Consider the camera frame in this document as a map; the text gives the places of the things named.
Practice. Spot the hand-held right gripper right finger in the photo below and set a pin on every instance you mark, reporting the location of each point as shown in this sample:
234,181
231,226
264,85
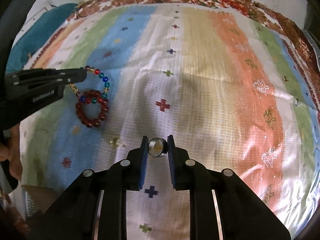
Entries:
172,166

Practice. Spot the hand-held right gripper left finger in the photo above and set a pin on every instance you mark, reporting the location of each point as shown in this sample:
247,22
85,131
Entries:
143,163

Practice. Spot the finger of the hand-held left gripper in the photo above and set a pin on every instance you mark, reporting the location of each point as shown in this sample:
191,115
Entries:
75,78
45,73

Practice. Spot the person's left hand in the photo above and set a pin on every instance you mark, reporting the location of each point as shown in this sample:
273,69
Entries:
15,155

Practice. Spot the small gold earring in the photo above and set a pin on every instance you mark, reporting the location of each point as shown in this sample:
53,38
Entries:
115,142

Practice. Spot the teal pillow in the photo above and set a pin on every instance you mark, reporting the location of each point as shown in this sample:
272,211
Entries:
37,35

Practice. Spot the striped pastel cloth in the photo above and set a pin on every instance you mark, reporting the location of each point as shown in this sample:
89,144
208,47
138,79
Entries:
212,92

